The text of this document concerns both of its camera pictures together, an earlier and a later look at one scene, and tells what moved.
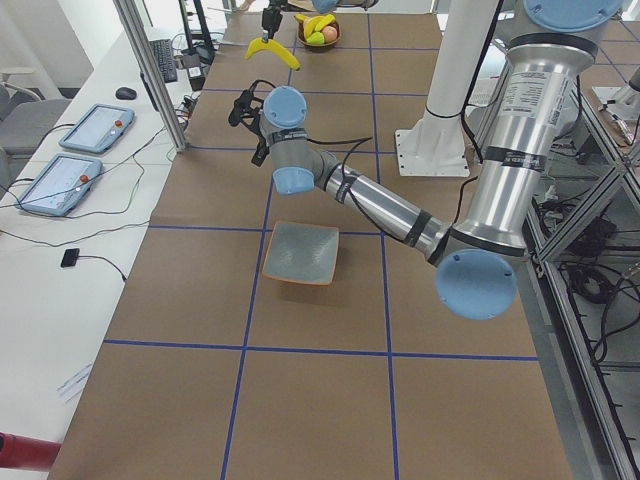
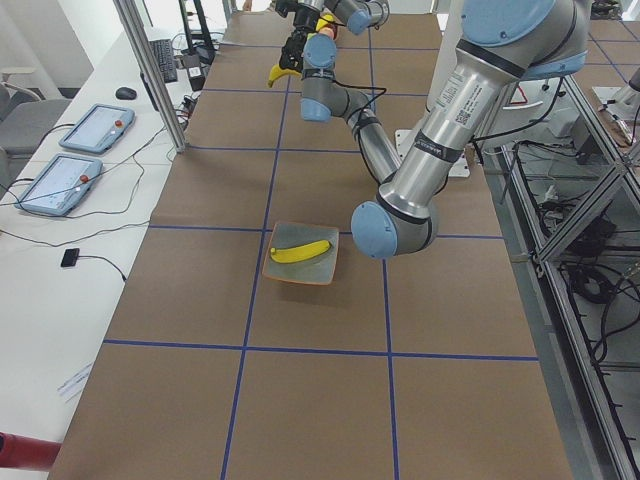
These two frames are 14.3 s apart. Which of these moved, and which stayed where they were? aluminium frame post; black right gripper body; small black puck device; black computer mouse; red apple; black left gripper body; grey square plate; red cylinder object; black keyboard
Moved: black left gripper body; black right gripper body
Stayed: grey square plate; red apple; black keyboard; aluminium frame post; black computer mouse; small black puck device; red cylinder object
